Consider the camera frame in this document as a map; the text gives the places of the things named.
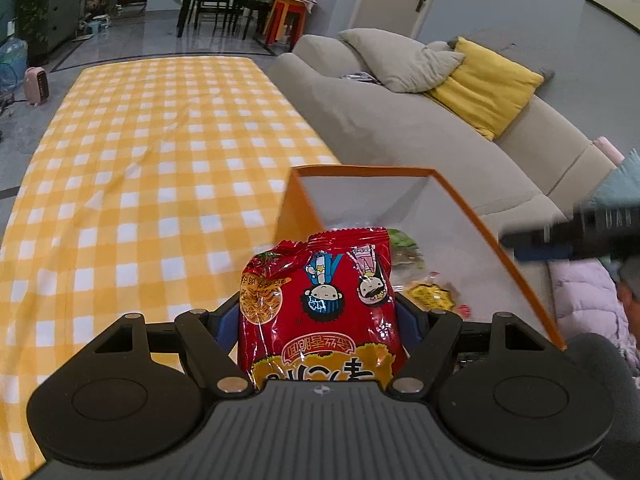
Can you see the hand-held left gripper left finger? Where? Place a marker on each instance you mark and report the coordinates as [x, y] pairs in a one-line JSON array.
[[227, 330]]

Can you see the beige sofa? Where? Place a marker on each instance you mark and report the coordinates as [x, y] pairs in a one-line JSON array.
[[400, 135]]

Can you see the orange cardboard box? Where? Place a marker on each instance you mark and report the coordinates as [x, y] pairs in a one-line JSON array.
[[450, 240]]

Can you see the orange stacked stools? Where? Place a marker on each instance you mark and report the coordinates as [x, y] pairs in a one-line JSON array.
[[285, 17]]

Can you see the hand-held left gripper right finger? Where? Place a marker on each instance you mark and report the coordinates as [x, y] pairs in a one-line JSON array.
[[407, 330]]

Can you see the light purple jacket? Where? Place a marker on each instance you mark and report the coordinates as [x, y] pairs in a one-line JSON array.
[[585, 300]]

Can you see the blue water jug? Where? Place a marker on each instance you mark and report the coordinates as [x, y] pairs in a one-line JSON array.
[[12, 62]]

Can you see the tall green plant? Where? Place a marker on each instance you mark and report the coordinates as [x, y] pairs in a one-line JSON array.
[[32, 5]]

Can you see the teal cloth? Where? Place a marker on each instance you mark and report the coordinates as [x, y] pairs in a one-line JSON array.
[[617, 185]]

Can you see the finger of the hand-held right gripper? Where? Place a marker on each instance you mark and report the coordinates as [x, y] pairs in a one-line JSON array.
[[542, 253], [530, 236]]

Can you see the yellow cushion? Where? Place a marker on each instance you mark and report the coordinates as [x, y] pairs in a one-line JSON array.
[[485, 90]]

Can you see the small dark object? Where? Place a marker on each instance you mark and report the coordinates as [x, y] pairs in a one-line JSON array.
[[360, 77]]

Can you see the dark cabinet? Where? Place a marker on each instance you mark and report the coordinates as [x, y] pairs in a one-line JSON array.
[[65, 5]]

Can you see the pink cloth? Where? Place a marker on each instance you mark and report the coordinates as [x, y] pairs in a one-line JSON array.
[[607, 149]]

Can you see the red noodle snack packet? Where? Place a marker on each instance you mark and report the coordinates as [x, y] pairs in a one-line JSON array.
[[320, 320]]

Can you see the yellow checked tablecloth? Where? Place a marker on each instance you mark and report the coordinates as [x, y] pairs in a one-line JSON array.
[[150, 160]]

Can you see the green raisin packet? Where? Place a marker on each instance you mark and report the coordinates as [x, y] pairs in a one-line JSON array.
[[405, 247]]

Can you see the person's right hand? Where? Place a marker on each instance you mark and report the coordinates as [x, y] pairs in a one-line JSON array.
[[631, 300]]

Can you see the grey cushion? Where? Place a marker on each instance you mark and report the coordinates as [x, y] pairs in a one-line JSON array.
[[395, 60]]

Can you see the pink space heater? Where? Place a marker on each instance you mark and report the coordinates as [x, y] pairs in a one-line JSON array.
[[37, 85]]

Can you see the clear yellow-label cracker packet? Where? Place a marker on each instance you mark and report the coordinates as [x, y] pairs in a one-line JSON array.
[[430, 296]]

